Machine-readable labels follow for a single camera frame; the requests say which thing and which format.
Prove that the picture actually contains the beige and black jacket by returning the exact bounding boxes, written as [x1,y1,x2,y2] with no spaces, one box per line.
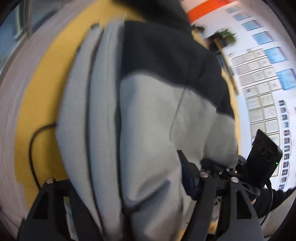
[56,1,238,240]

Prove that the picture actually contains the black sleeved right forearm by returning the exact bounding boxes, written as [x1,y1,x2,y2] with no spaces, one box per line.
[253,187,295,218]

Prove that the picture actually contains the potted plant on cabinet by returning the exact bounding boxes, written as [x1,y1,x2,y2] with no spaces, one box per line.
[216,28,236,46]

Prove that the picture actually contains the black cable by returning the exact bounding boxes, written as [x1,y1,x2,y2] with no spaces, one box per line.
[28,122,57,189]

